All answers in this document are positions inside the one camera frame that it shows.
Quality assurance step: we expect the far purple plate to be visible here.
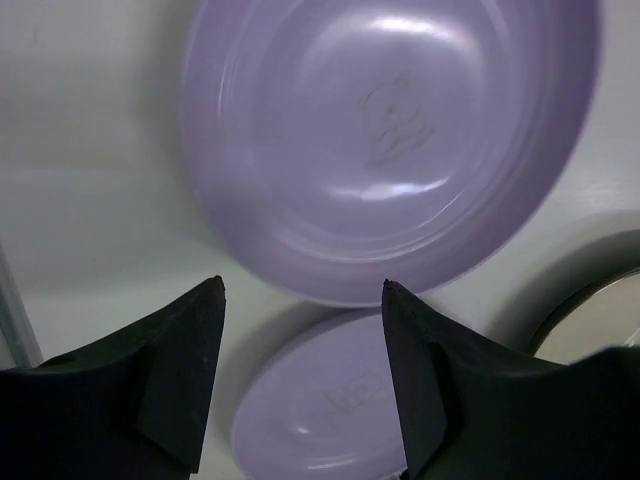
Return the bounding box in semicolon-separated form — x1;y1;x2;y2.
180;1;602;307

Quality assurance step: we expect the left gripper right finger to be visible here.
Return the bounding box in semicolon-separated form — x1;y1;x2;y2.
381;280;639;479

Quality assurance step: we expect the purple plate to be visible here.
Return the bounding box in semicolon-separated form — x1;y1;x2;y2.
180;1;602;307
231;310;406;480

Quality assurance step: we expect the steel plate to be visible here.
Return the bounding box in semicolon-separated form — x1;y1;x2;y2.
528;268;639;364

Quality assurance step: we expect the near purple plate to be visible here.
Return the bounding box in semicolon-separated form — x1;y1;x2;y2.
231;310;406;480

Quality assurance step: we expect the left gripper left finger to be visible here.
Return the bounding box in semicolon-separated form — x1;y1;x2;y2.
1;276;226;479

